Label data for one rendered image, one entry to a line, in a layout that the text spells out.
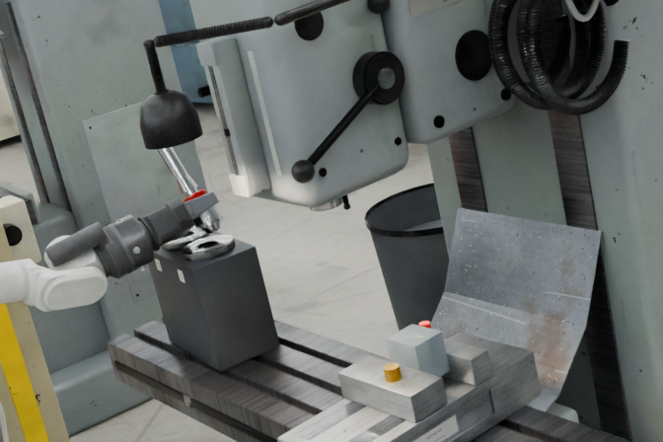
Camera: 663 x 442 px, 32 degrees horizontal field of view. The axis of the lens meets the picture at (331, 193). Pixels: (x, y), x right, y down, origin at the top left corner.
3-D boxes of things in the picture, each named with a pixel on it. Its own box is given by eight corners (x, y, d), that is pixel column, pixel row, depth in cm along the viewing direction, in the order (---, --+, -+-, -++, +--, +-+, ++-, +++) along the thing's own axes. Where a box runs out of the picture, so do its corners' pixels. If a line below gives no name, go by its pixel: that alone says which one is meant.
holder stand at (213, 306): (219, 373, 197) (190, 263, 192) (169, 341, 216) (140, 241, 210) (280, 345, 203) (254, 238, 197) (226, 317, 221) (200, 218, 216)
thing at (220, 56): (249, 197, 155) (210, 43, 150) (233, 194, 159) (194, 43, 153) (272, 187, 158) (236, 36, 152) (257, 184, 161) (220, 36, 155)
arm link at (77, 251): (138, 281, 196) (77, 314, 192) (111, 247, 203) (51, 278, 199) (120, 233, 188) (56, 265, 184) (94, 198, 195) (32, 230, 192)
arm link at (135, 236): (174, 184, 194) (110, 218, 190) (202, 236, 194) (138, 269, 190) (164, 199, 206) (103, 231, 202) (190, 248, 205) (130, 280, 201)
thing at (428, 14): (427, 149, 159) (390, -41, 152) (323, 138, 179) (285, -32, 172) (525, 108, 169) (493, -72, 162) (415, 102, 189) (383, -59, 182)
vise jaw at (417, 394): (415, 424, 150) (409, 397, 149) (342, 398, 162) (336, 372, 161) (448, 404, 154) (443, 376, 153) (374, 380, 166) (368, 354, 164)
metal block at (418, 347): (423, 387, 157) (414, 346, 155) (394, 378, 162) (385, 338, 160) (450, 370, 160) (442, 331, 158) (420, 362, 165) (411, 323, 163)
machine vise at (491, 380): (358, 517, 146) (339, 439, 143) (287, 483, 157) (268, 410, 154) (543, 395, 165) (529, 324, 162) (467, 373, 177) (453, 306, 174)
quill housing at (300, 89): (313, 216, 152) (256, -29, 143) (230, 199, 168) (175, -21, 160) (422, 169, 162) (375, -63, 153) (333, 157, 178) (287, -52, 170)
